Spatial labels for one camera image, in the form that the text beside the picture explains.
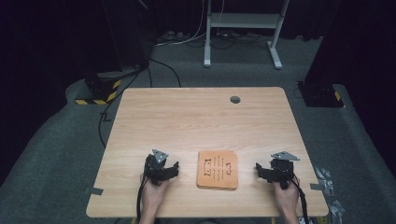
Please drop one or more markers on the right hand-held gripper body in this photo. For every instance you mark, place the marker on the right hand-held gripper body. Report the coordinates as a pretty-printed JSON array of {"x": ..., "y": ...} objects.
[{"x": 283, "y": 171}]

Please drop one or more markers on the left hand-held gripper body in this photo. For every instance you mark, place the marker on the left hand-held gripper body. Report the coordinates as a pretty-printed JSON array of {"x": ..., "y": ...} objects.
[{"x": 155, "y": 168}]

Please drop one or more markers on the person's left hand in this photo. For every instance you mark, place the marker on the person's left hand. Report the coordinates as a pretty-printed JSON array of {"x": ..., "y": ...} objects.
[{"x": 152, "y": 194}]

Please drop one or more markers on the person's right hand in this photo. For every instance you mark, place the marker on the person's right hand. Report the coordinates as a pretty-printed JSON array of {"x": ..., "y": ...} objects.
[{"x": 286, "y": 199}]

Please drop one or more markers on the grey tape strip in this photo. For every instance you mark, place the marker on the grey tape strip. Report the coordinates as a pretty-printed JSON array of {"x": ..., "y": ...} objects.
[
  {"x": 94, "y": 191},
  {"x": 317, "y": 186}
]

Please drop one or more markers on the silvery packets on floor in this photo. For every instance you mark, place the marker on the silvery packets on floor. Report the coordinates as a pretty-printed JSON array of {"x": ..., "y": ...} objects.
[
  {"x": 325, "y": 180},
  {"x": 336, "y": 211}
]

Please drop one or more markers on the grey table grommet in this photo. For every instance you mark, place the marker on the grey table grommet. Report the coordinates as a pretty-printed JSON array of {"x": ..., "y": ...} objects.
[{"x": 235, "y": 99}]

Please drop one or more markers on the black stand with striped base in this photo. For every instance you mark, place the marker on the black stand with striped base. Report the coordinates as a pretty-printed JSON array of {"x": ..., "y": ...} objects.
[
  {"x": 99, "y": 90},
  {"x": 320, "y": 93}
]

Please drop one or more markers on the white metal stand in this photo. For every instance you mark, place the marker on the white metal stand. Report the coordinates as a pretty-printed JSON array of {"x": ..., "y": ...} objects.
[{"x": 243, "y": 20}]

